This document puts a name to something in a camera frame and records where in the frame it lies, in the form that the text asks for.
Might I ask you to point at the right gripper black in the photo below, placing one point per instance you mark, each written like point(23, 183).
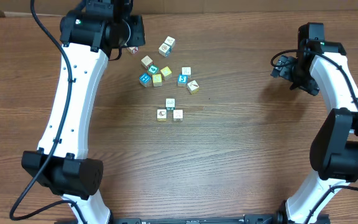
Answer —
point(286, 70)

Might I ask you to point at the green top number block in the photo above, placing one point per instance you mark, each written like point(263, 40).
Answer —
point(152, 70)

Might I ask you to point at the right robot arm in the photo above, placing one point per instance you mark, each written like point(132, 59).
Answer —
point(320, 67)

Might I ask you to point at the block with blue side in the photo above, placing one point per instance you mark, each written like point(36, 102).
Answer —
point(164, 50)

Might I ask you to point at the far plain wooden block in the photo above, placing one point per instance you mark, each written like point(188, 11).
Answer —
point(170, 41)

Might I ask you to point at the blue top 5 block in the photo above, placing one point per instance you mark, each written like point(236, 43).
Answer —
point(182, 80)

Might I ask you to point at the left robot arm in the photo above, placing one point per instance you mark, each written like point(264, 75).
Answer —
point(89, 34)

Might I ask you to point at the yellow top block left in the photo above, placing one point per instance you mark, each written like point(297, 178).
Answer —
point(157, 80)

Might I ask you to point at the wooden block near centre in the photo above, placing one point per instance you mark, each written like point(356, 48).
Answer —
point(147, 62)

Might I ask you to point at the block with yellow side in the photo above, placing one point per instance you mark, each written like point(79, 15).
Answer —
point(161, 115)

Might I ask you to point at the yellow top block right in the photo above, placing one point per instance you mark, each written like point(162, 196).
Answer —
point(166, 73)

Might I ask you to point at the plain wooden block right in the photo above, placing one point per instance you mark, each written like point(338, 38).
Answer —
point(186, 71)

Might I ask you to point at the plain wooden block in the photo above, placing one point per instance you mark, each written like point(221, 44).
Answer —
point(170, 41)
point(186, 71)

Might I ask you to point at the block with tool drawing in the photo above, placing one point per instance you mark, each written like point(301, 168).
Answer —
point(193, 86)

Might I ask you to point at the wooden block green side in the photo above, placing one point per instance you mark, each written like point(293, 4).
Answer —
point(170, 104)

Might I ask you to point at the cardboard backdrop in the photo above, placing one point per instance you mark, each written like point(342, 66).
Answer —
point(61, 7)

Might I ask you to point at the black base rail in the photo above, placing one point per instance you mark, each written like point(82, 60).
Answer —
point(246, 219)

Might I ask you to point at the wooden block red drawing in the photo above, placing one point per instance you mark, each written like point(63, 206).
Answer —
point(178, 115)

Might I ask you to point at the blue top block left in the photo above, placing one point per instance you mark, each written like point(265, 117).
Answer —
point(145, 80)

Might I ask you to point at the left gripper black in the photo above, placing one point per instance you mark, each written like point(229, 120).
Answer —
point(134, 34)

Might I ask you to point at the block with red side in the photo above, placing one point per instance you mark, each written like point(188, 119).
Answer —
point(133, 50)

